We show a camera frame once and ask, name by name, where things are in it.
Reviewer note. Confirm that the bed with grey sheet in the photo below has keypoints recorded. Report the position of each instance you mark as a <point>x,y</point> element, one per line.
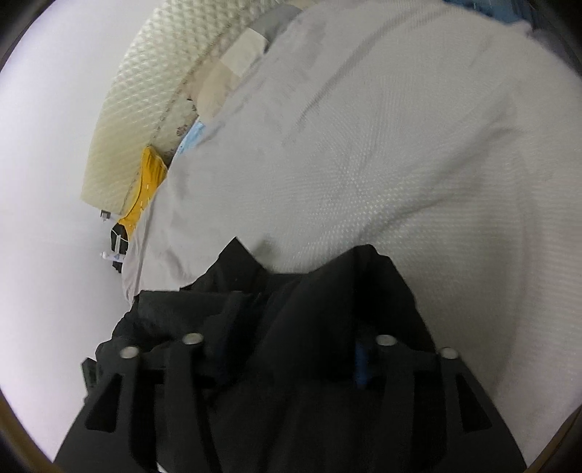
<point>386,159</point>

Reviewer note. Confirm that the wall outlet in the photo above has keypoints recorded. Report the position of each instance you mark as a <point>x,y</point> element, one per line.
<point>106,215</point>

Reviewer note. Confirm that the light blue patterned sheet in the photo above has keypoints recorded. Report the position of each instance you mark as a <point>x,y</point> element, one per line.
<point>193,138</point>

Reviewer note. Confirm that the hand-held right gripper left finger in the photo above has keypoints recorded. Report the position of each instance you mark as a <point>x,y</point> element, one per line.
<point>182,364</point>

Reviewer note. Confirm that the black puffer jacket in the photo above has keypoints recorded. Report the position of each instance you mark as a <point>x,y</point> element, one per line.
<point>295,318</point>

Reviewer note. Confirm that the patchwork pillow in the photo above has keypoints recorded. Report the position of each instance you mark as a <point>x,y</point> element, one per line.
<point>232,68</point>

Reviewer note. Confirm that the yellow pillow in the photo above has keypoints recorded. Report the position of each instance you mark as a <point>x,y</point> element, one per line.
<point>148,182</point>

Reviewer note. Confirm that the cream quilted headboard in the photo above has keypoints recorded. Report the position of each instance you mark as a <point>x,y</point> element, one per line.
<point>150,91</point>

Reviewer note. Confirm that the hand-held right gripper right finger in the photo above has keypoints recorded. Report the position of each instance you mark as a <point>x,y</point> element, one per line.
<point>362,364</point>

